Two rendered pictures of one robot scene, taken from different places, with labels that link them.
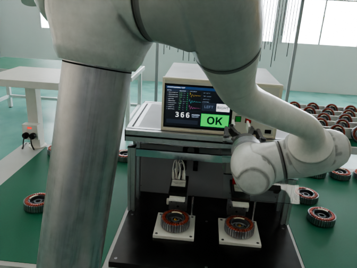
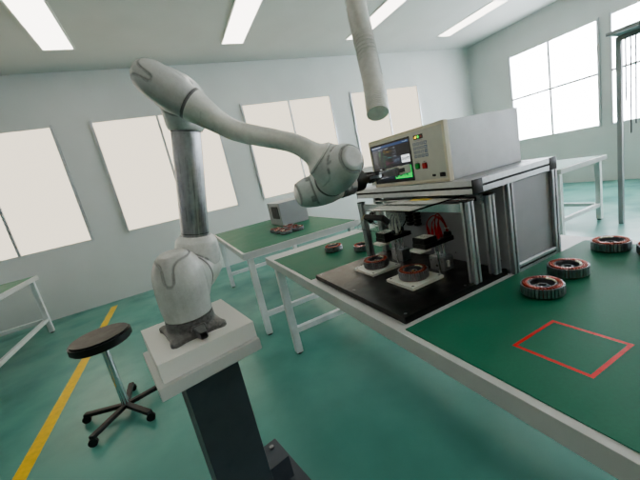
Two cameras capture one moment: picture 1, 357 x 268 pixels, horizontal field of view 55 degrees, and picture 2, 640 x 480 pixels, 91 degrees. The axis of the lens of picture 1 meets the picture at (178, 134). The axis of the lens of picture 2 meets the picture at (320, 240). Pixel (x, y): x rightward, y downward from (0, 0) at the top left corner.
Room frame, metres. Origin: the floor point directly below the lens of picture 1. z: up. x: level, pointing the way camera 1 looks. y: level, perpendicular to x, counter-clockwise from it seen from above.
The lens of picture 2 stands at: (0.31, -1.11, 1.24)
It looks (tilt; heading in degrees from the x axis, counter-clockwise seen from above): 12 degrees down; 63
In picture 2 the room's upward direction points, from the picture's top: 12 degrees counter-clockwise
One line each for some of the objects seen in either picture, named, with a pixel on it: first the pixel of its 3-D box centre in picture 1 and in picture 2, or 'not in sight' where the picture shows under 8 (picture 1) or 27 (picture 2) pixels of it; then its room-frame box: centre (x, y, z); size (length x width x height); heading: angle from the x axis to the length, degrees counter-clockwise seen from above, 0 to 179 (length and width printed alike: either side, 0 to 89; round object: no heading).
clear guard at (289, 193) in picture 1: (255, 170); (410, 211); (1.11, -0.28, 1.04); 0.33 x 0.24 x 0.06; 176
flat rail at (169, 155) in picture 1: (212, 158); (403, 207); (1.21, -0.13, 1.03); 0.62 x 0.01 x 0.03; 86
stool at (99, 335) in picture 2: not in sight; (115, 372); (-0.15, 1.23, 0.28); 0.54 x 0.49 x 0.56; 176
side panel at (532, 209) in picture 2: not in sight; (531, 220); (1.49, -0.48, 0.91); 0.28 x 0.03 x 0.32; 176
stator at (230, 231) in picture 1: (239, 226); (412, 271); (1.10, -0.25, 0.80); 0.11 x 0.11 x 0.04
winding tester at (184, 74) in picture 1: (218, 95); (439, 150); (1.43, -0.16, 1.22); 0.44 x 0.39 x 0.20; 86
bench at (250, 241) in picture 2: not in sight; (280, 259); (1.46, 2.23, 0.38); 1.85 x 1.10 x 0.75; 86
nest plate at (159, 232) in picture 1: (175, 226); (376, 267); (1.12, -0.01, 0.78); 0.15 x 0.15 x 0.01; 86
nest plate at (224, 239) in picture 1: (238, 232); (414, 278); (1.11, -0.25, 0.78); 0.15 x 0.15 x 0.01; 86
